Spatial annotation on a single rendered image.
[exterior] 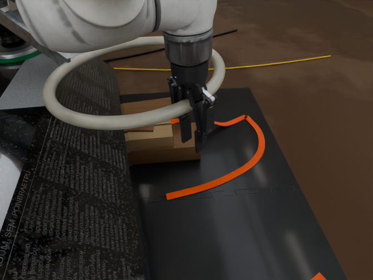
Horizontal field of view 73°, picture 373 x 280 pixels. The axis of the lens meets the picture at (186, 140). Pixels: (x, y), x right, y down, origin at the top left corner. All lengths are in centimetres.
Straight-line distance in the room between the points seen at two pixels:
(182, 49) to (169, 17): 7
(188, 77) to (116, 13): 21
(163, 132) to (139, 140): 16
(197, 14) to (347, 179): 167
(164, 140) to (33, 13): 129
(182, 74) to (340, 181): 156
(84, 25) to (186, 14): 16
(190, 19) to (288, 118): 187
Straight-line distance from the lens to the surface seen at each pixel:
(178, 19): 43
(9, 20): 104
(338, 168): 198
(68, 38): 37
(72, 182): 73
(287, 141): 202
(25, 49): 120
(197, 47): 46
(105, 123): 54
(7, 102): 95
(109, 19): 34
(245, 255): 143
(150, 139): 157
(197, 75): 49
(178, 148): 163
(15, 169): 70
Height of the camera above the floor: 132
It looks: 44 degrees down
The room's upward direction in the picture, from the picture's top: straight up
